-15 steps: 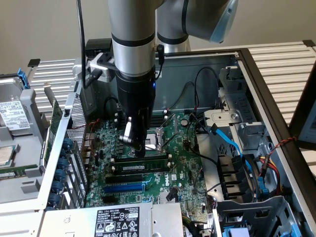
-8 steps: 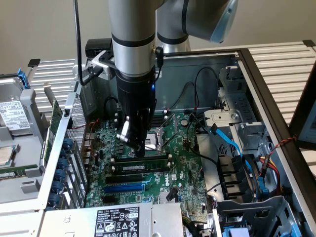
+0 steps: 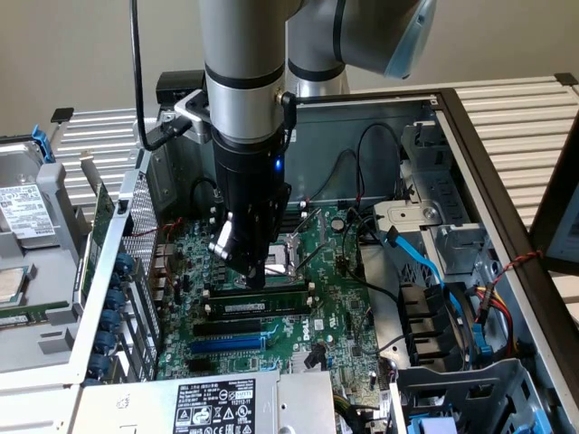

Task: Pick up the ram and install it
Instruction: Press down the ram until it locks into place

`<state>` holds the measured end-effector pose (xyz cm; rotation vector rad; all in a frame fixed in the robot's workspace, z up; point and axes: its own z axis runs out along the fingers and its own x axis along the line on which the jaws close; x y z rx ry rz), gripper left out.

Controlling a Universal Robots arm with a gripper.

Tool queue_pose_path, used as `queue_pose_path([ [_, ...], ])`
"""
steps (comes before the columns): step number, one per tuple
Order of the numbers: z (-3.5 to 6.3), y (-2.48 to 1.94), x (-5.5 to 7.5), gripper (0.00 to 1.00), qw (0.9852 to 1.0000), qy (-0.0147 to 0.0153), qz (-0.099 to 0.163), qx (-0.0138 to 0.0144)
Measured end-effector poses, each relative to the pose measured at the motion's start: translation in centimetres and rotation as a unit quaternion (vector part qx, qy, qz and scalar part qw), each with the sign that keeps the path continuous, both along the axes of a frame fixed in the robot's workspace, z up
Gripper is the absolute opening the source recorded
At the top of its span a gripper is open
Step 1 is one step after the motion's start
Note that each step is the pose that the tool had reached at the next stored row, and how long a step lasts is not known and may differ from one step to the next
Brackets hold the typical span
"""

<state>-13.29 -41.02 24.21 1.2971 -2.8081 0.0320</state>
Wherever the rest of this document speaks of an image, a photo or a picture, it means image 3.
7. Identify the silver hard disk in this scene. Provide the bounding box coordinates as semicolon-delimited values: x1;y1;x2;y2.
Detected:
0;139;63;250

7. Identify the black camera cable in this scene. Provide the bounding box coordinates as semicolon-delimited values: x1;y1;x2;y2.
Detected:
128;0;192;153

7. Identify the silver CPU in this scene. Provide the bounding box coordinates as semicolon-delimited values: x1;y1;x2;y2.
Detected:
0;265;38;308

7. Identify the thin red wire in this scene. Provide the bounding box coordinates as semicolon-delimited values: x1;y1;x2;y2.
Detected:
120;216;187;240

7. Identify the blue wire connector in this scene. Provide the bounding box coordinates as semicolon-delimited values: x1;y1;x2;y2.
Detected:
471;322;495;363

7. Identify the green Dell motherboard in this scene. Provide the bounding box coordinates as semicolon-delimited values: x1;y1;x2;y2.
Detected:
156;205;391;385

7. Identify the long black expansion slot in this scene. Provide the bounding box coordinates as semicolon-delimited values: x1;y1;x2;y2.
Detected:
193;317;263;339

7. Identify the black plastic fan shroud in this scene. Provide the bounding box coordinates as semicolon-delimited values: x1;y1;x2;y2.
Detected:
396;281;476;368

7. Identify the blue expansion slot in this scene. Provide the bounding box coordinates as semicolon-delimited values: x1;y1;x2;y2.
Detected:
189;333;268;355

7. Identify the grey power supply unit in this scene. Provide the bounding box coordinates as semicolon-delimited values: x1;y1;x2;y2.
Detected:
71;370;338;434

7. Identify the dark framed monitor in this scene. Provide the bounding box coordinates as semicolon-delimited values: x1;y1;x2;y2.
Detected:
527;120;579;273

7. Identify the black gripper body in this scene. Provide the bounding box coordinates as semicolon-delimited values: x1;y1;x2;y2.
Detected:
211;127;288;260

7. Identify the blue disk caddy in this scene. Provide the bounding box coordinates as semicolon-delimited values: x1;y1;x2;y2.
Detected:
32;125;58;165

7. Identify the coloured power wire bundle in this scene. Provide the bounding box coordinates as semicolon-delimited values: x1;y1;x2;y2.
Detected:
470;283;522;359

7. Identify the grey perforated drive cage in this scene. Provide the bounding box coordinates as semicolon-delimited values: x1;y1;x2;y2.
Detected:
389;356;552;434

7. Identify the small silver heatsink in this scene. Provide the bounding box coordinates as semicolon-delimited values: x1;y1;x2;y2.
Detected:
290;349;327;373

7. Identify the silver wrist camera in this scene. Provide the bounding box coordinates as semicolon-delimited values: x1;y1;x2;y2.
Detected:
173;89;214;146

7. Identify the metal socket cover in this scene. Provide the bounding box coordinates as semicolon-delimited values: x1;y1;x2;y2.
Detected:
289;206;327;272

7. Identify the blue slot retainer knob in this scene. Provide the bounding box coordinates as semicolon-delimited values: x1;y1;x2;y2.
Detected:
107;288;128;314
114;251;138;275
100;309;123;334
87;353;110;377
94;330;117;354

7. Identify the black box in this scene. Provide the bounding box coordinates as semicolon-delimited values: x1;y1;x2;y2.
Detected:
156;70;207;108

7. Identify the red black twisted wire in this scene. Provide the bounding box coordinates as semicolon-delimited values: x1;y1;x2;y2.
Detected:
489;249;545;291

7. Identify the green RAM stick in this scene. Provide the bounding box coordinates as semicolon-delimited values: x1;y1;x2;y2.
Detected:
210;288;314;318
0;310;51;328

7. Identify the grey metal disk bay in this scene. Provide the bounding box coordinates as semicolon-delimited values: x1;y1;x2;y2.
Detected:
373;120;494;282

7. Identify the CPU socket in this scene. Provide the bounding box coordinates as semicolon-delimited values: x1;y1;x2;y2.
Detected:
264;233;309;285

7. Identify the looped black wire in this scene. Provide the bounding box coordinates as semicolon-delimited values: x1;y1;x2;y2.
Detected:
315;122;404;210

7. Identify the open grey PC case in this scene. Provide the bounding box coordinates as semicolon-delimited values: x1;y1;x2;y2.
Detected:
0;88;579;434

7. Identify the light blue SATA wire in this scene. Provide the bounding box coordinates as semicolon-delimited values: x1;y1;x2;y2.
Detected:
381;226;476;327

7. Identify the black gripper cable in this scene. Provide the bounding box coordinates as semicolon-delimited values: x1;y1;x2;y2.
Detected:
279;90;300;153

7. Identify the grey drive cage left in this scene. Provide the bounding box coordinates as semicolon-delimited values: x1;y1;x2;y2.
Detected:
0;129;99;374

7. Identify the short black wire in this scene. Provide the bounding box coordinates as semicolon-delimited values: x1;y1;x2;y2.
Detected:
191;176;223;210

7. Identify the green graphics card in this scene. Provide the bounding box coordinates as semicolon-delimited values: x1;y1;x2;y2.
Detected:
75;156;117;313

